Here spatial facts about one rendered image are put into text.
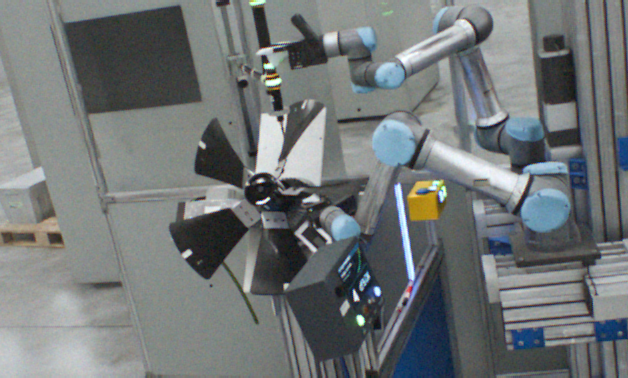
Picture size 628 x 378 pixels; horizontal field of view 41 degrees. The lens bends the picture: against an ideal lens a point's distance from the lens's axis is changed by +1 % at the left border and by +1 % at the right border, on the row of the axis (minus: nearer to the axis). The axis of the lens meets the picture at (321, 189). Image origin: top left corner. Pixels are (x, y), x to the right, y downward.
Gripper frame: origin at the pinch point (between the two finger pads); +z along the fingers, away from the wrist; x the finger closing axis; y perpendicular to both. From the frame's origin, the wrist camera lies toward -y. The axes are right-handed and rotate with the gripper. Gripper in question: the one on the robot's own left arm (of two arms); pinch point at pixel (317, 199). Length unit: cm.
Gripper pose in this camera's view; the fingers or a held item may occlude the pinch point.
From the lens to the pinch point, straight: 261.6
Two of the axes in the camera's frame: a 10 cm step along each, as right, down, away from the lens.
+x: 2.7, 9.1, 3.2
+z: -3.1, -2.3, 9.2
